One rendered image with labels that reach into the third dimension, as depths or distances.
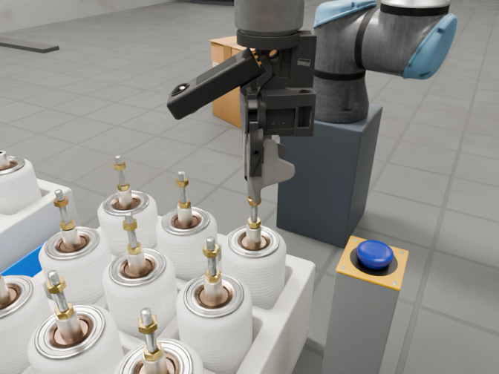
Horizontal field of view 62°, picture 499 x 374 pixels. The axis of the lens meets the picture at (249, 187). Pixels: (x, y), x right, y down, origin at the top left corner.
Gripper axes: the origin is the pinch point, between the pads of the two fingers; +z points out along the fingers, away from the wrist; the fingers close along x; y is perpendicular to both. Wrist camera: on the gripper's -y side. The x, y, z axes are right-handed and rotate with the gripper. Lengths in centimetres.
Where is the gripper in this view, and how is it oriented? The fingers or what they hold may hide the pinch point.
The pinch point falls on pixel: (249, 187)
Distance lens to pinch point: 55.8
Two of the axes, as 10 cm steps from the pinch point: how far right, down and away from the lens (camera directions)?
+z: 0.0, 8.6, 5.1
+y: 9.9, -0.6, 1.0
